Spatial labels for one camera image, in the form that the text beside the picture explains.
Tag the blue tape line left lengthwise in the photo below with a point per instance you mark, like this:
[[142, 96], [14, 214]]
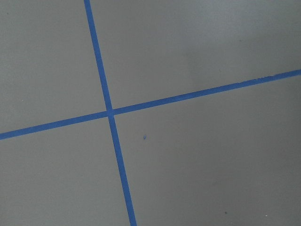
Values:
[[110, 115]]

